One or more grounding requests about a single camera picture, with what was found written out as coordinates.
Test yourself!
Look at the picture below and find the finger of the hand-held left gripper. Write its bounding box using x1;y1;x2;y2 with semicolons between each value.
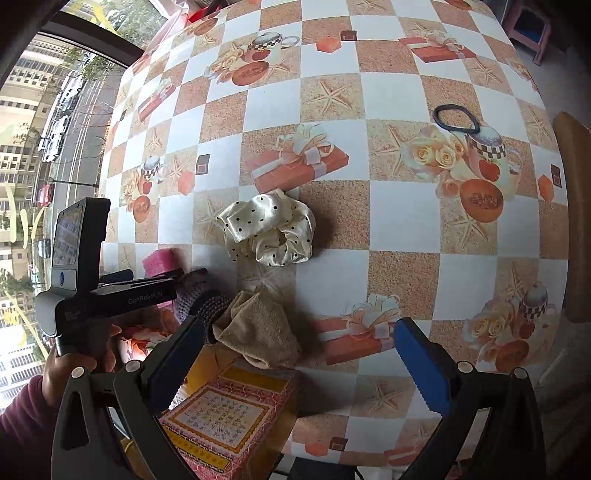
99;267;208;289

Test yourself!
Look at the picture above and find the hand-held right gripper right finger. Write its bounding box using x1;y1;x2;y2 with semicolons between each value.
393;318;548;480

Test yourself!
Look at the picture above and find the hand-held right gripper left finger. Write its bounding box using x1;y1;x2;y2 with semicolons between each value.
51;316;205;480

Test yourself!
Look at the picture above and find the pink navy knit sock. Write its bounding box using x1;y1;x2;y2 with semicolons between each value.
174;270;236;344

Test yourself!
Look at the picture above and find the beige towel cloth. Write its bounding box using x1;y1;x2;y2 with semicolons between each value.
212;285;303;370

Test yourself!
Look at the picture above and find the person's left forearm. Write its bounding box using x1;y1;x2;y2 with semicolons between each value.
0;374;63;480

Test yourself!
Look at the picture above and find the person's left hand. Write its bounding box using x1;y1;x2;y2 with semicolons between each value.
44;323;122;398

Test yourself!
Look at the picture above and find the pink sponge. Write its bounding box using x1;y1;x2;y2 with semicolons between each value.
141;248;185;280

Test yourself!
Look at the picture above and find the floral tissue packet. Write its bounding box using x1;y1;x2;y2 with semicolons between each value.
115;311;185;365

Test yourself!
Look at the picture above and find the pink patterned box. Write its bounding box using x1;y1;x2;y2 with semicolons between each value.
157;362;303;480

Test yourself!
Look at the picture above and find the white polka dot scrunchie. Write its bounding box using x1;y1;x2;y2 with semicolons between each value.
215;189;317;266

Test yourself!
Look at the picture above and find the checkered printed tablecloth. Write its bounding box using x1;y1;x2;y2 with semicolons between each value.
99;0;570;476

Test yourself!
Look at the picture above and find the glass window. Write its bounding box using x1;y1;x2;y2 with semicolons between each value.
0;0;153;384

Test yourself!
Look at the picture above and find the wooden chair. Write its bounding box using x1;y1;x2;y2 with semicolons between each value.
551;112;591;324

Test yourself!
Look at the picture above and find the pink plastic stool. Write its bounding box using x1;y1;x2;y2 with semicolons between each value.
508;7;553;66

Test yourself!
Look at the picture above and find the black hair tie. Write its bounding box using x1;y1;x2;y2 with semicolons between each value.
434;104;482;136

